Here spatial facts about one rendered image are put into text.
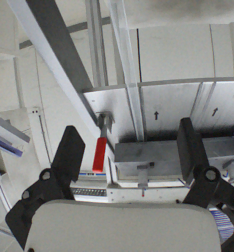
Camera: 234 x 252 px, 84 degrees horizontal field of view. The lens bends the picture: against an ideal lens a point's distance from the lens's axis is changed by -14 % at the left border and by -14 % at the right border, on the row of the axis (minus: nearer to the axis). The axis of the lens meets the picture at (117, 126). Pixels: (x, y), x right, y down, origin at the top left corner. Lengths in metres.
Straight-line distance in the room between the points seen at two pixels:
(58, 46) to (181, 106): 0.21
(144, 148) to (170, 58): 1.71
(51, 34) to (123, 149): 0.26
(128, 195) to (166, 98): 0.40
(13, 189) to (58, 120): 1.39
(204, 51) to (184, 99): 1.86
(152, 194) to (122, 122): 0.33
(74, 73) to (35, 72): 2.28
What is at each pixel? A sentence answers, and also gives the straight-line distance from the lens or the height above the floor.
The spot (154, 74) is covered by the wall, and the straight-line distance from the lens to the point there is 1.93.
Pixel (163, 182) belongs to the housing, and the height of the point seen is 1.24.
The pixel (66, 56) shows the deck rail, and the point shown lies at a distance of 0.22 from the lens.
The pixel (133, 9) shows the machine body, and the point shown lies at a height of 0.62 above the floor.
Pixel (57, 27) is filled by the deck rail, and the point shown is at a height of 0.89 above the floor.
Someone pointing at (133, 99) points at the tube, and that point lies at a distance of 0.23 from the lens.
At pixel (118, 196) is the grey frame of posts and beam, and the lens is 0.57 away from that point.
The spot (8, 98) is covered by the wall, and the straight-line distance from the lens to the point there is 2.94.
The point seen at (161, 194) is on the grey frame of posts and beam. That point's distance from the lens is 0.56.
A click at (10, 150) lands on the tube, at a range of 0.28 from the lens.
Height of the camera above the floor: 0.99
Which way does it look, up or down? 13 degrees up
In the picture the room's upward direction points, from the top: 174 degrees clockwise
